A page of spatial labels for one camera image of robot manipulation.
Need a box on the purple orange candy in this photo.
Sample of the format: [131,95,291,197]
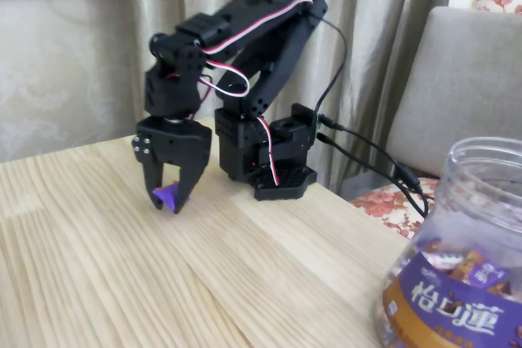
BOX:
[152,180,183,215]

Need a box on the white plastic bag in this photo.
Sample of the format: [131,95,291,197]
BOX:
[423,252,462,271]

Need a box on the orange-brown snack bag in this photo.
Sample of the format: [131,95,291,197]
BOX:
[450,249,486,280]

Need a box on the clear plastic candy jar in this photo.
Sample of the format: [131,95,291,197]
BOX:
[373,135,522,348]

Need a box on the purple snack bag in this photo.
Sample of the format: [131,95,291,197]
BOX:
[468,262,511,288]

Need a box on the floral seat cushion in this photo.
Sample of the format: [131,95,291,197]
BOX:
[348,176,440,239]

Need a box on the grey fabric chair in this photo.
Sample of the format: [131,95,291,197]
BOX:
[385,6,522,178]

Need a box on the short red white servo wire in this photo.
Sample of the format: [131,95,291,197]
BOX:
[254,115,282,187]

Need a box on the long red white servo wire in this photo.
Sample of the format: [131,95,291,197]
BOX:
[166,0,315,99]

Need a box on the plain black cable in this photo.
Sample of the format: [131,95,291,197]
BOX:
[316,130,427,218]

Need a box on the thin black cable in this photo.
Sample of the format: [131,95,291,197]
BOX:
[320,17,349,119]

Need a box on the black cable with ferrite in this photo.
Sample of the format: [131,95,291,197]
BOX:
[320,115,429,217]

